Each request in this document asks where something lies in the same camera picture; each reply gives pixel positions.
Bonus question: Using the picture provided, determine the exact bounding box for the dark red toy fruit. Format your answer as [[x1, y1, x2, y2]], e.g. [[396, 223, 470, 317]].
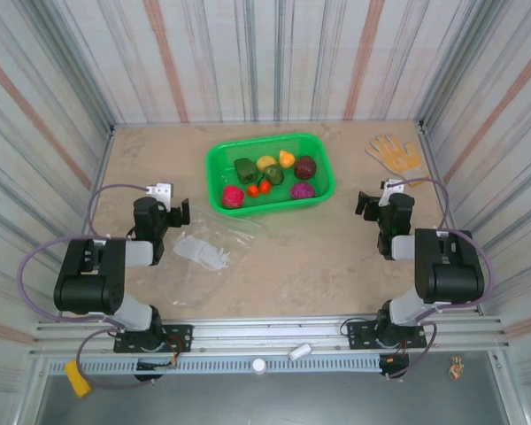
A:
[[293, 155, 318, 181]]

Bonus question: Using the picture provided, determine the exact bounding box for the yellow toy lemon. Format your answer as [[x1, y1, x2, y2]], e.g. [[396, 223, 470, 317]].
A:
[[255, 154, 279, 174]]

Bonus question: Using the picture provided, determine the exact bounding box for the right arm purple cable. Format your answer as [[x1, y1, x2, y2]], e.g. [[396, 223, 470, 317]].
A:
[[387, 176, 496, 380]]

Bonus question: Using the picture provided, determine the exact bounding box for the small colourful figurine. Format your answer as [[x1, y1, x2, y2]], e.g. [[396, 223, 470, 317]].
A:
[[446, 356, 466, 382]]

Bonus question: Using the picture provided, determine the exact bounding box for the purple toy cabbage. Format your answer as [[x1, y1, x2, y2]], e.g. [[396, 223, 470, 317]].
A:
[[289, 181, 316, 201]]

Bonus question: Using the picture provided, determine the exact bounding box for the pink-red toy fruit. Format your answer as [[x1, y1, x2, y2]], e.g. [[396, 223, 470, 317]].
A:
[[221, 185, 246, 209]]

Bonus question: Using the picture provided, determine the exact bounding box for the clear zip-top bag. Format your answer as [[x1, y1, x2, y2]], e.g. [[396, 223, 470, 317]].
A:
[[152, 204, 263, 311]]

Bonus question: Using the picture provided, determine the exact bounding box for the olive green toy avocado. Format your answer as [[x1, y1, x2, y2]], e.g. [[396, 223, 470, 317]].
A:
[[264, 164, 286, 186]]

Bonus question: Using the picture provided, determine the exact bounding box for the aluminium mounting rail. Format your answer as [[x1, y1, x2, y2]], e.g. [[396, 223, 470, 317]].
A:
[[29, 313, 512, 358]]

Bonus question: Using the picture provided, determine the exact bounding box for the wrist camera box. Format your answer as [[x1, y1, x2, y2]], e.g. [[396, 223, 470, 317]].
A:
[[143, 182, 174, 209], [379, 178, 406, 207]]

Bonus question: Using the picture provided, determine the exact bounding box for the yellow-palmed work glove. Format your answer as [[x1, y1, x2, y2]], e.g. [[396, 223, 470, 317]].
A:
[[365, 135, 431, 187]]

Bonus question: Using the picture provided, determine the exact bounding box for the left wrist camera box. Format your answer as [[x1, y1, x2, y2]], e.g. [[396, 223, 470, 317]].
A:
[[143, 182, 174, 209]]

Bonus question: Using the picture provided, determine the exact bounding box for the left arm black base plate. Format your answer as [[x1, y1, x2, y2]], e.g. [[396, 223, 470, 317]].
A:
[[113, 324, 194, 354]]

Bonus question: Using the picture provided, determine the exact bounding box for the dark green toy pepper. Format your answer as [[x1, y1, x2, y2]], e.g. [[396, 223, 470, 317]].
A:
[[233, 158, 258, 183]]

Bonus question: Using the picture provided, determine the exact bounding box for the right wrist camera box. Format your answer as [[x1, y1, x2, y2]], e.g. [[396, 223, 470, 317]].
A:
[[379, 178, 406, 207]]

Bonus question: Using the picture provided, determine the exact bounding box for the slotted grey cable duct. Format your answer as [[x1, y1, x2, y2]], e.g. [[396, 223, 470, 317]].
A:
[[47, 356, 384, 376]]

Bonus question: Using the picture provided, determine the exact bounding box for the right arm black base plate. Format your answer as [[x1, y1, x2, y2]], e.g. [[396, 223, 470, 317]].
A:
[[347, 319, 427, 351]]

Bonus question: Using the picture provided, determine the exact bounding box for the green plastic basket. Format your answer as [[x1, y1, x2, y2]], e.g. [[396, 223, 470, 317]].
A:
[[205, 132, 337, 219]]

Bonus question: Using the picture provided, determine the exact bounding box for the yellow plastic block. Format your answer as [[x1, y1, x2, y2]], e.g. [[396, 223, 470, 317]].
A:
[[64, 359, 93, 398]]

